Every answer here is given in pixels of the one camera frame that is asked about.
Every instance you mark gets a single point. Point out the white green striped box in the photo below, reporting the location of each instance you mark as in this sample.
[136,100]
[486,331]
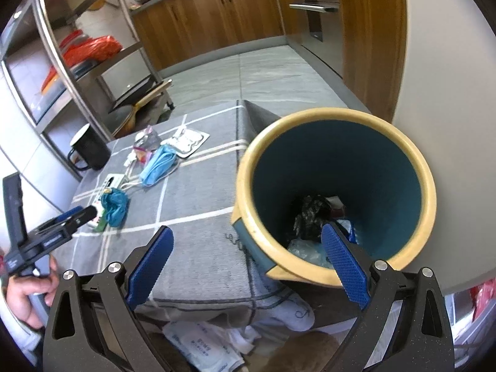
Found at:
[110,182]

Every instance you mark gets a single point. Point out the stainless steel shelf rack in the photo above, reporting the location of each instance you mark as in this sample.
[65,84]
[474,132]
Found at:
[112,62]

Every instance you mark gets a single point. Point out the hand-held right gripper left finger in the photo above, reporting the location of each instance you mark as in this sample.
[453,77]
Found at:
[151,267]

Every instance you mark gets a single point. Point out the white wipes packet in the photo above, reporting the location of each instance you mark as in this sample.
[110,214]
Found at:
[201,347]

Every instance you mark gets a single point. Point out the wooden kitchen cabinets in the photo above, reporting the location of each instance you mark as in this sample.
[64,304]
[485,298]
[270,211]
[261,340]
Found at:
[201,19]

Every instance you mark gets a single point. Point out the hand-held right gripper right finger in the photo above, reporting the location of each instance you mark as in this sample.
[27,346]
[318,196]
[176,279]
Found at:
[345,267]

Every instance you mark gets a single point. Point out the silver blister pack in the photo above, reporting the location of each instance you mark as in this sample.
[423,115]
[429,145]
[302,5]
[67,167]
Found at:
[190,141]

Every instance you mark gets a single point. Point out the clear pink plastic bag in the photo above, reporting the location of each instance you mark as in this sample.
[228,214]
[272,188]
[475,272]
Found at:
[145,143]

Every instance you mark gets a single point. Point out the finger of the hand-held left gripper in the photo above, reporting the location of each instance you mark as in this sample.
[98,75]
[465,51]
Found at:
[71,214]
[90,213]

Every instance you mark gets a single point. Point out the black flat pan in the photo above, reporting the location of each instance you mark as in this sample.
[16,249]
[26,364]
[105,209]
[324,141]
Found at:
[131,91]

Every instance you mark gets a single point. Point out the person's left forearm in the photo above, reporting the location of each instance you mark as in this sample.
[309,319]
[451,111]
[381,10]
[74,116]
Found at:
[19,341]

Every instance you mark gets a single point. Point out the blue face mask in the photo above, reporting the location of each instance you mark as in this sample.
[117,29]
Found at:
[159,166]

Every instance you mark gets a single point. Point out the small white wrapper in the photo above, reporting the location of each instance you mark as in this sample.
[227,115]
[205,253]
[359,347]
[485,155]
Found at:
[131,159]

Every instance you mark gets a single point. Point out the red snack packet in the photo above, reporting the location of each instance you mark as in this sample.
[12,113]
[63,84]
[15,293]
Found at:
[484,298]

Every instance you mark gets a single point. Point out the blue bin with yellow rim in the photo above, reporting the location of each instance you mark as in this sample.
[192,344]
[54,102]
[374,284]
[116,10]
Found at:
[329,155]

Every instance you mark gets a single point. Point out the brown fuzzy slipper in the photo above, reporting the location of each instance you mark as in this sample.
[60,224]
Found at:
[306,352]

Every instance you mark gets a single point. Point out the white crumpled paper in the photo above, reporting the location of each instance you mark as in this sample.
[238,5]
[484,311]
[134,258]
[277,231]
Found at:
[244,341]

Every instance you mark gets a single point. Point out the person's left hand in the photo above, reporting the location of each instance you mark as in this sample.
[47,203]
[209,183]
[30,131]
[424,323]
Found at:
[23,298]

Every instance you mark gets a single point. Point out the blue plastic package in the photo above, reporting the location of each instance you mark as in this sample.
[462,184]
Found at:
[347,225]

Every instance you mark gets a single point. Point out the grey plaid cloth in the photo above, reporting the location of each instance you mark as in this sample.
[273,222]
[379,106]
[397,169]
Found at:
[201,201]

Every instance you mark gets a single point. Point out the black plastic bag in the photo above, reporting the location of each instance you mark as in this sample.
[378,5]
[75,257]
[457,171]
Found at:
[310,217]

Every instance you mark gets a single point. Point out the teal wrapper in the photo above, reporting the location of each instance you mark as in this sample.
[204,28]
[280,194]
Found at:
[114,205]

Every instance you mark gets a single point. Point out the stainless steel oven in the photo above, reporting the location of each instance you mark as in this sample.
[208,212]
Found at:
[325,27]

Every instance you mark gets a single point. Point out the black mug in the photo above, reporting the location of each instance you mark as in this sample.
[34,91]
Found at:
[93,149]

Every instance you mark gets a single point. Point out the red plastic bag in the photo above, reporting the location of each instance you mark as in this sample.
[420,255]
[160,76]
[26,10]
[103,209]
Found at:
[97,48]

